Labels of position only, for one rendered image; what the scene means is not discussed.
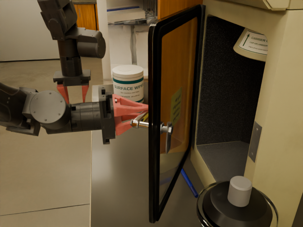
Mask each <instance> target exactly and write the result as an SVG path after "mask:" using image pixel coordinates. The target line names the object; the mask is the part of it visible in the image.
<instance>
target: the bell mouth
mask: <svg viewBox="0 0 303 227"><path fill-rule="evenodd" d="M233 49H234V51H235V52H236V53H238V54H240V55H242V56H244V57H247V58H250V59H254V60H258V61H263V62H266V57H267V52H268V41H267V38H266V36H265V35H263V34H261V33H258V32H256V31H253V30H251V29H248V28H245V29H244V31H243V32H242V34H241V35H240V37H239V39H238V40H237V42H236V43H235V45H234V47H233Z"/></svg>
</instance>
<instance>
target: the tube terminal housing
mask: <svg viewBox="0 0 303 227"><path fill-rule="evenodd" d="M202 4H203V5H206V14H205V25H204V36H203V46H202V60H203V50H204V39H205V28H206V20H207V17H214V16H216V17H219V18H221V19H224V20H226V21H229V22H232V23H235V24H237V25H240V26H242V27H245V28H248V29H251V30H253V31H256V32H258V33H261V34H263V35H265V36H266V38H267V41H268V52H267V57H266V63H265V68H264V73H263V78H262V84H261V89H260V94H259V99H258V104H257V110H256V115H255V120H254V121H256V122H257V123H258V124H259V125H260V126H261V127H262V132H261V136H260V140H259V145H258V149H257V155H256V160H255V163H254V162H253V161H252V160H251V158H250V157H249V156H248V157H247V162H246V167H245V172H244V177H246V178H247V179H249V180H250V181H251V183H252V186H253V187H254V188H256V189H258V190H259V191H261V192H262V193H264V194H265V195H266V196H267V197H268V198H269V199H270V200H271V201H272V202H273V204H274V205H275V207H276V209H277V212H278V215H279V223H278V227H292V224H293V221H294V217H295V215H296V212H297V209H298V205H299V202H300V199H301V196H302V193H303V0H290V1H289V6H288V8H286V10H268V9H262V8H258V7H254V6H250V5H244V4H240V3H236V2H232V1H227V0H203V3H202ZM201 75H202V62H201V73H200V84H199V95H198V105H197V118H198V107H199V97H200V86H201ZM254 123H255V122H254ZM252 132H253V131H252ZM196 133H197V121H196V132H195V143H194V149H193V148H192V147H191V158H190V160H191V162H192V164H193V166H194V168H195V170H196V172H197V174H198V176H199V178H200V180H201V182H202V183H203V185H204V187H206V186H208V185H210V184H212V183H214V182H216V181H215V179H214V177H213V176H212V174H211V172H210V170H209V169H208V167H207V165H206V164H205V162H204V160H203V159H202V157H201V155H200V153H199V152H198V150H197V147H196Z"/></svg>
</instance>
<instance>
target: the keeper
mask: <svg viewBox="0 0 303 227"><path fill-rule="evenodd" d="M261 132H262V127H261V126H260V125H259V124H258V123H257V122H256V121H255V123H254V127H253V132H252V138H251V143H250V148H249V153H248V156H249V157H250V158H251V160H252V161H253V162H254V163H255V160H256V155H257V149H258V145H259V140H260V136H261Z"/></svg>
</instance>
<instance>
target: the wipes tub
mask: <svg viewBox="0 0 303 227"><path fill-rule="evenodd" d="M112 74H113V87H114V94H117V95H119V96H121V97H124V98H126V99H128V100H131V101H134V102H138V103H143V101H144V81H143V68H142V67H140V66H137V65H120V66H117V67H115V68H113V69H112Z"/></svg>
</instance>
